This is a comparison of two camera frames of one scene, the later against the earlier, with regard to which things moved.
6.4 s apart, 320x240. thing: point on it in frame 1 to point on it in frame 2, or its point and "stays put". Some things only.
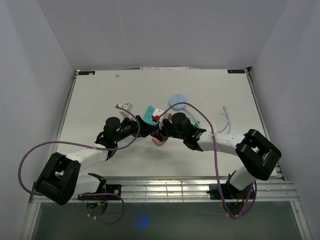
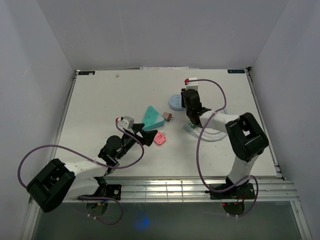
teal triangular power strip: [148, 115] stays put
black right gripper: [159, 136] to [182, 100]
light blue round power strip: [177, 98] stays put
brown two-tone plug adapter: [167, 116] stays put
